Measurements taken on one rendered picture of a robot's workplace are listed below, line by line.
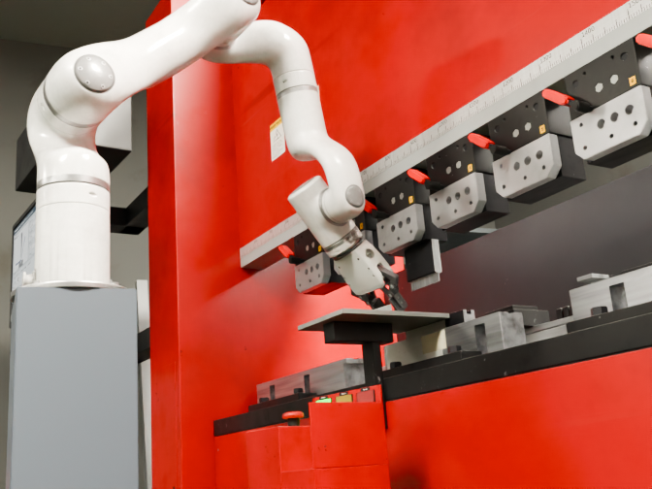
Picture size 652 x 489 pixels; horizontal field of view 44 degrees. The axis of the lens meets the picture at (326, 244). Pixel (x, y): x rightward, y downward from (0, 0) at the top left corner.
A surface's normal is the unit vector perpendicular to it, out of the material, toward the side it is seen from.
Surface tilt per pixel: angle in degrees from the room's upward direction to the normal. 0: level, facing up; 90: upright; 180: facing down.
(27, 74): 90
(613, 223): 90
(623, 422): 90
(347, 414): 90
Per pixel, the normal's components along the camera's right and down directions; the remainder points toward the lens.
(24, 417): 0.38, -0.29
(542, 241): -0.86, -0.08
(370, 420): 0.60, -0.26
